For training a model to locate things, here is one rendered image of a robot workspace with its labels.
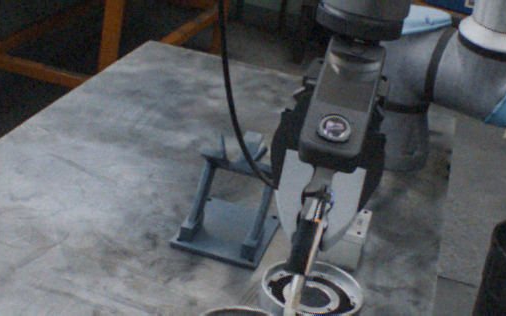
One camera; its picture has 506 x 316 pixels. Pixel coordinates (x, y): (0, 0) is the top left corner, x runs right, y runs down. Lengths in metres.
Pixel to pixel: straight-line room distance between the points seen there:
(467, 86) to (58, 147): 0.57
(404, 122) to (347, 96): 0.61
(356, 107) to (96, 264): 0.38
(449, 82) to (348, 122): 0.58
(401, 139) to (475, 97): 0.14
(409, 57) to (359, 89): 0.56
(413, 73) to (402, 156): 0.13
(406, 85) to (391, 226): 0.23
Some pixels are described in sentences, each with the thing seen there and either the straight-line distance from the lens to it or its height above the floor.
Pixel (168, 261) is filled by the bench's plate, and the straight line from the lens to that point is 0.91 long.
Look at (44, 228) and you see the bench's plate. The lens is 0.94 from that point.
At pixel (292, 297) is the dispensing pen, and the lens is 0.72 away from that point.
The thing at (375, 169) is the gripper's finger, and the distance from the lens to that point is 0.69.
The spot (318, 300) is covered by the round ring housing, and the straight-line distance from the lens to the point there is 0.86.
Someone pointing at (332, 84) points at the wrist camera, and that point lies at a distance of 0.63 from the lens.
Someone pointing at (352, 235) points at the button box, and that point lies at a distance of 0.94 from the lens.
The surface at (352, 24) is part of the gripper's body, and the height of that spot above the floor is 1.13.
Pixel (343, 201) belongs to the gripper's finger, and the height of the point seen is 0.98.
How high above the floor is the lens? 1.28
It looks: 24 degrees down
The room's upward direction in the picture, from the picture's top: 11 degrees clockwise
